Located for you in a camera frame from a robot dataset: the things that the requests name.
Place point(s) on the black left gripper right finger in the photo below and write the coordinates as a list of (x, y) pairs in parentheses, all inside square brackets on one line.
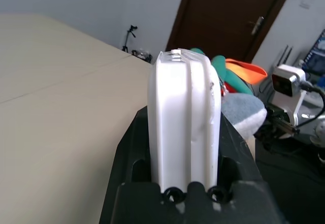
[(236, 163)]

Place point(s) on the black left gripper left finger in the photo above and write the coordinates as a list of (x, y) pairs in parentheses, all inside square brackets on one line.
[(134, 158)]

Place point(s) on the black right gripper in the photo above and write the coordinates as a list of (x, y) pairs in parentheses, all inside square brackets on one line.
[(276, 127)]

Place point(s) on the grey white plush toy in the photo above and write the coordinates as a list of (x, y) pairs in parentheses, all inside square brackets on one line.
[(243, 112)]

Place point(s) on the white plastic pencil case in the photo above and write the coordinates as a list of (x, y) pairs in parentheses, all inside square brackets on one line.
[(175, 120)]

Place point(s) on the teal and orange backpack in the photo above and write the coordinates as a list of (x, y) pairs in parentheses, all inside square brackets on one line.
[(236, 81)]

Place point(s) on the computer monitor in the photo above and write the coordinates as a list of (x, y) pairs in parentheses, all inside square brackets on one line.
[(317, 59)]

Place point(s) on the black bin with clutter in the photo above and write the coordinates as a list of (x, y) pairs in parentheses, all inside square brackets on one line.
[(143, 56)]

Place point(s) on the black tripod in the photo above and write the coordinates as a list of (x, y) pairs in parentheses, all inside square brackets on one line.
[(131, 34)]

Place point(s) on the dark brown door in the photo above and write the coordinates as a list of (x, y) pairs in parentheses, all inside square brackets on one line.
[(218, 18)]

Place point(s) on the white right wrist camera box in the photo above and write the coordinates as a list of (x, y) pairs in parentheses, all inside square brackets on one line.
[(287, 87)]

